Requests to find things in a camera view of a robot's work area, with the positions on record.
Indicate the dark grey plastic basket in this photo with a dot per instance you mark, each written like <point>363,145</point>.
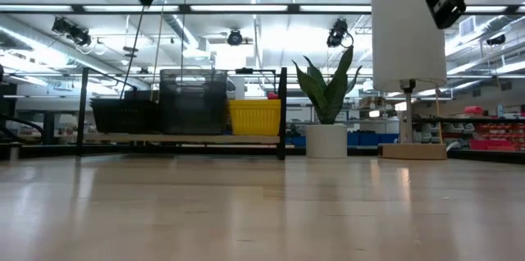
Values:
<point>193,121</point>
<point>123,115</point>
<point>193,84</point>

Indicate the yellow slotted plastic basket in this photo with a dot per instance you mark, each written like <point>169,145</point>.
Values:
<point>254,123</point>
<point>254,104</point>

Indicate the white lamp with wooden base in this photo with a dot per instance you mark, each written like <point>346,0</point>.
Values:
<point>406,39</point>

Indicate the black ceiling spotlight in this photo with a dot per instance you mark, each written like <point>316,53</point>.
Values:
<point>337,33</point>
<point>234,38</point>
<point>80,37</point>
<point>61,25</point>
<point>496,39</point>

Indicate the black bent tube stand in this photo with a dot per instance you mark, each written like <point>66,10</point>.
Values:
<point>246,70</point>

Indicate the rack with red bins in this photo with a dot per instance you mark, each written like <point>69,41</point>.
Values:
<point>492,129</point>

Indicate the small red object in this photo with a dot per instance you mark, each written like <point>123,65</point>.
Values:
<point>272,96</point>

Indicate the snake plant in white pot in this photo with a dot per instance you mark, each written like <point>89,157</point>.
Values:
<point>327,101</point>

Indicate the row of blue bins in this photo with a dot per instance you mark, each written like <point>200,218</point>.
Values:
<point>369,138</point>

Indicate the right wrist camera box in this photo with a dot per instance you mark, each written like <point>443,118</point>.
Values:
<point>446,10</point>

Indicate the black overhead frame bar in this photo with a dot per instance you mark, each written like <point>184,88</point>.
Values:
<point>74,8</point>

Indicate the wooden shelf with black frame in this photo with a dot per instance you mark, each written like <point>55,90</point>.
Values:
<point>180,138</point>

